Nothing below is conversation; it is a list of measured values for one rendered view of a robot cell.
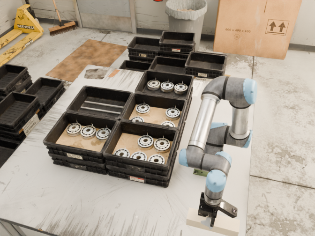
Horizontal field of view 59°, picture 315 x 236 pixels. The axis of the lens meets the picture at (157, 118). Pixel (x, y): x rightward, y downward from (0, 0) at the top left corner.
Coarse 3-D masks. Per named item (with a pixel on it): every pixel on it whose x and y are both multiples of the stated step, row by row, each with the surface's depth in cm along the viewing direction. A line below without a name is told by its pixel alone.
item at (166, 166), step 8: (120, 120) 184; (160, 128) 178; (168, 128) 177; (112, 136) 174; (176, 136) 172; (104, 152) 164; (120, 160) 163; (128, 160) 161; (136, 160) 159; (168, 160) 159
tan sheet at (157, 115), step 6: (150, 108) 206; (156, 108) 206; (132, 114) 202; (150, 114) 202; (156, 114) 201; (162, 114) 201; (180, 114) 201; (144, 120) 197; (150, 120) 197; (156, 120) 197; (162, 120) 197; (168, 120) 196; (174, 120) 196
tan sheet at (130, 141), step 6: (120, 138) 186; (126, 138) 186; (132, 138) 185; (138, 138) 185; (120, 144) 182; (126, 144) 182; (132, 144) 181; (114, 150) 178; (132, 150) 178; (138, 150) 178; (144, 150) 177; (150, 150) 177
